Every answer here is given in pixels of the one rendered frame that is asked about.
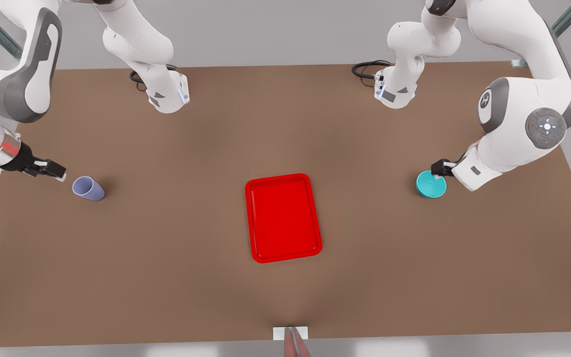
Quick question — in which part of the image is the red tray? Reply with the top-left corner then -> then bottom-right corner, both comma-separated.
245,173 -> 323,264

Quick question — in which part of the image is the teal bowl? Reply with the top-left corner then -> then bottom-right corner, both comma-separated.
416,170 -> 448,199

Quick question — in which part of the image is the lavender cup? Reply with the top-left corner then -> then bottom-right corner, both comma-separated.
72,176 -> 106,202

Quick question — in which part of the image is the black cable loop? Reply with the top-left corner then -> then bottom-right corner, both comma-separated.
351,60 -> 394,88
129,64 -> 178,93

